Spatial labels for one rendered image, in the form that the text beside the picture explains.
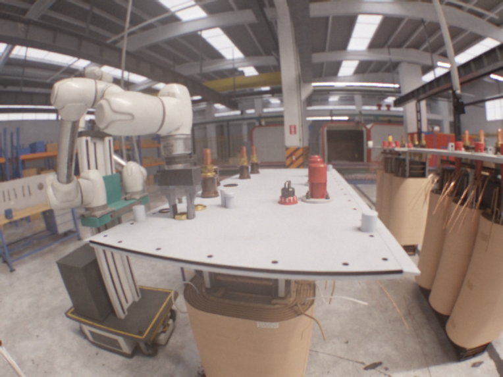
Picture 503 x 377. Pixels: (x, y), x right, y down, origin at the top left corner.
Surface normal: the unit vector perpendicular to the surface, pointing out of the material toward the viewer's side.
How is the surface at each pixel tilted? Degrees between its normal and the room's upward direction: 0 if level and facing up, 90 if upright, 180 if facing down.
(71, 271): 90
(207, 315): 90
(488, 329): 90
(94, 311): 90
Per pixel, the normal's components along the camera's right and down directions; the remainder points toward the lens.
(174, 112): 0.82, 0.11
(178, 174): -0.25, 0.18
